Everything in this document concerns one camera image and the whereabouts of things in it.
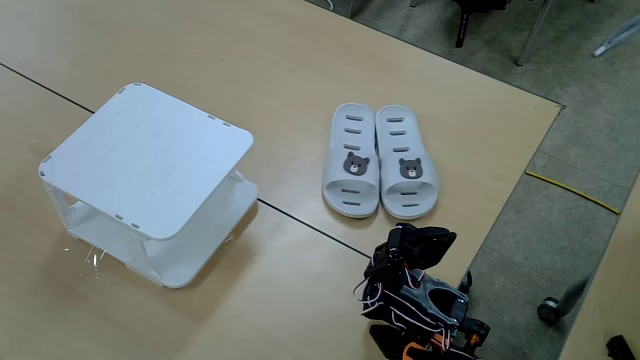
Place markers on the white bear slipper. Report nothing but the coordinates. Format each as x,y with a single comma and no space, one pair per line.
430,185
335,175

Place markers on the white two-tier box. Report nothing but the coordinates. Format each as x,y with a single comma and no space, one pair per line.
145,160

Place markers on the black table caster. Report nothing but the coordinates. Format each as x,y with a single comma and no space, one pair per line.
465,282

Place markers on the grey caster wheel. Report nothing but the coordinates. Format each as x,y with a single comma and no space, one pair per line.
549,310

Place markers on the small black object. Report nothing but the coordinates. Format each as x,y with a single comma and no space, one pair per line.
620,348

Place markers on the black chair base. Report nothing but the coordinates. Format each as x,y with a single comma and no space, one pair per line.
462,25

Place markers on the metal chair leg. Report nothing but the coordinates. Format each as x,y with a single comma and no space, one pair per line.
532,35

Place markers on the grey folded umbrella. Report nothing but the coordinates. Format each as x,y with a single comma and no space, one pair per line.
617,35

